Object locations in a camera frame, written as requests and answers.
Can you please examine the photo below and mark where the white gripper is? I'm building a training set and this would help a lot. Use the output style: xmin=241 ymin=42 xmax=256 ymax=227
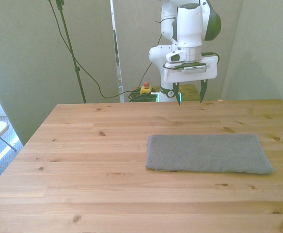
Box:
xmin=163 ymin=55 xmax=219 ymax=106

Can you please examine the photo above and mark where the grey towel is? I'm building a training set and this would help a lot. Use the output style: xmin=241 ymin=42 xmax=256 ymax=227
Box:
xmin=145 ymin=133 xmax=274 ymax=175

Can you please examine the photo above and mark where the small wooden robot table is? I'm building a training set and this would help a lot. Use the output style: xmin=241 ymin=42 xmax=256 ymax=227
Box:
xmin=132 ymin=84 xmax=203 ymax=102

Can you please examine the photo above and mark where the yellow emergency stop box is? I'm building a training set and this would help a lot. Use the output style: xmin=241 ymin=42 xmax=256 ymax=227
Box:
xmin=140 ymin=82 xmax=153 ymax=96

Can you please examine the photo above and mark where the white partition edge strip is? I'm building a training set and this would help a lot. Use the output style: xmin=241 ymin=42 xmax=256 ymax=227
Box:
xmin=110 ymin=0 xmax=126 ymax=103

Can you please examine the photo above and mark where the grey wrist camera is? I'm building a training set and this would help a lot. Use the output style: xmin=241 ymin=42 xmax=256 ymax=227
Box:
xmin=180 ymin=65 xmax=207 ymax=74

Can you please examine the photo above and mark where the coiled black cable bundle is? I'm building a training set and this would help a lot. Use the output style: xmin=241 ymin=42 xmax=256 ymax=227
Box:
xmin=127 ymin=89 xmax=160 ymax=103

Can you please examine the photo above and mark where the black stand cable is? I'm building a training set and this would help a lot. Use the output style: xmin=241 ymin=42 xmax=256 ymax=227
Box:
xmin=47 ymin=0 xmax=134 ymax=99

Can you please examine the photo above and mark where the black camera stand pole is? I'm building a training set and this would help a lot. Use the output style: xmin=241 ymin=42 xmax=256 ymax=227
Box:
xmin=55 ymin=0 xmax=87 ymax=104

